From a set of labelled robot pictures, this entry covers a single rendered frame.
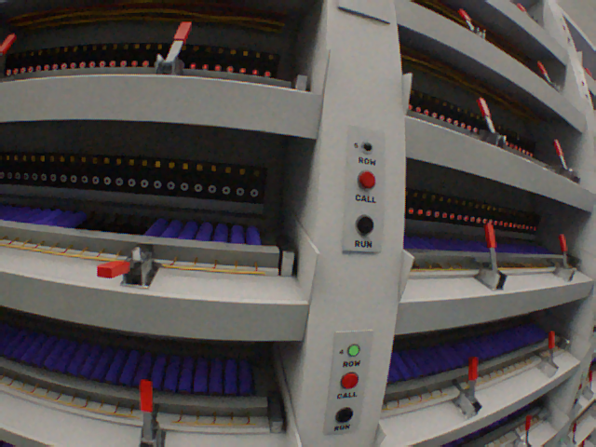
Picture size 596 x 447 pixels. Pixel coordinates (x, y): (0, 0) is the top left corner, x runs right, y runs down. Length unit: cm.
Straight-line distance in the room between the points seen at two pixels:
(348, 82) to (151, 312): 29
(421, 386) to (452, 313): 14
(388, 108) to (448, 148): 10
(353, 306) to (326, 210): 9
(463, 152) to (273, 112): 24
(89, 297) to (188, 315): 10
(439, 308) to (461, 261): 13
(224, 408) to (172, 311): 16
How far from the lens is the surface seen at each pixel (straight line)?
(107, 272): 20
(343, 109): 29
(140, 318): 27
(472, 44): 52
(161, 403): 38
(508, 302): 45
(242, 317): 25
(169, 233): 33
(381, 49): 36
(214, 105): 27
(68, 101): 33
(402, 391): 44
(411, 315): 32
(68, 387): 42
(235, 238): 32
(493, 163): 43
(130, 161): 43
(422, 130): 34
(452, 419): 47
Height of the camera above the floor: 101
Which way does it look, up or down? 3 degrees up
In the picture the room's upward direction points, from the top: 4 degrees clockwise
